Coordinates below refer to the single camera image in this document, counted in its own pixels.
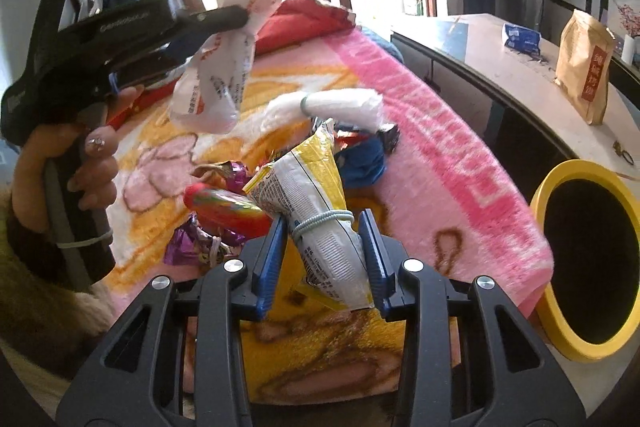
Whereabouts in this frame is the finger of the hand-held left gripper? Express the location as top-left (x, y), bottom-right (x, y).
top-left (109, 52), bottom-right (186, 95)
top-left (170, 5), bottom-right (249, 44)

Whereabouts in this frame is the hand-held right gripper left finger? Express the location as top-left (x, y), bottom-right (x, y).
top-left (56, 212), bottom-right (288, 427)

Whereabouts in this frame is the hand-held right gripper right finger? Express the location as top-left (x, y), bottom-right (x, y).
top-left (357, 208), bottom-right (588, 427)

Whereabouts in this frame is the white red-print plastic wrapper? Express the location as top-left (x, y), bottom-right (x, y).
top-left (170, 0), bottom-right (286, 134)

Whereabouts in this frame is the yellow white snack bag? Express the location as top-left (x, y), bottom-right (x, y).
top-left (242, 119), bottom-right (376, 313)

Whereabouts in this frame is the yellow trash bin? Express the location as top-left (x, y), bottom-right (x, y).
top-left (529, 159), bottom-right (640, 362)

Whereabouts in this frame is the person's left forearm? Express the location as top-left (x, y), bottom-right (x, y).
top-left (0, 192), bottom-right (118, 383)

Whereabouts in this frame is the person's left hand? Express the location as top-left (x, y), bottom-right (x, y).
top-left (12, 88), bottom-right (145, 229)

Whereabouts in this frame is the red rainbow candy wrapper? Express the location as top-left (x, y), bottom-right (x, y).
top-left (183, 186), bottom-right (273, 240)

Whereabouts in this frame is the red cloth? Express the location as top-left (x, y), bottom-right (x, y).
top-left (255, 0), bottom-right (358, 55)

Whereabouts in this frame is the blue plastic wrapper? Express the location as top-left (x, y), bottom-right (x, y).
top-left (337, 137), bottom-right (388, 188)

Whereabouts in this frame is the purple gold foil wrapper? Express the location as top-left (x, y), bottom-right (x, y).
top-left (192, 160), bottom-right (261, 194)

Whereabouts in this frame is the pink yellow printed blanket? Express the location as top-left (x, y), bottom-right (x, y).
top-left (100, 24), bottom-right (553, 408)

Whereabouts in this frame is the dark foil wrapper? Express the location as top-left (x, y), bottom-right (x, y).
top-left (376, 124), bottom-right (401, 154)

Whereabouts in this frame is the white rolled packet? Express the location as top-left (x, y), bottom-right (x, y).
top-left (260, 88), bottom-right (383, 132)

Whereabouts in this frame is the dark blue quilt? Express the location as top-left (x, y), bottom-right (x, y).
top-left (357, 27), bottom-right (404, 60)

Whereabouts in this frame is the grey table drawer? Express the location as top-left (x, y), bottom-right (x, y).
top-left (395, 36), bottom-right (496, 128)

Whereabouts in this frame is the white coffee table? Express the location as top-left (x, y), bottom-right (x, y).
top-left (390, 13), bottom-right (640, 188)

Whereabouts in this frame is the blue tissue packet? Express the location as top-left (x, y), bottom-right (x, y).
top-left (501, 23), bottom-right (543, 55)

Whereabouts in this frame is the brown paper bag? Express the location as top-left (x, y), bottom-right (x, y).
top-left (555, 9), bottom-right (617, 126)

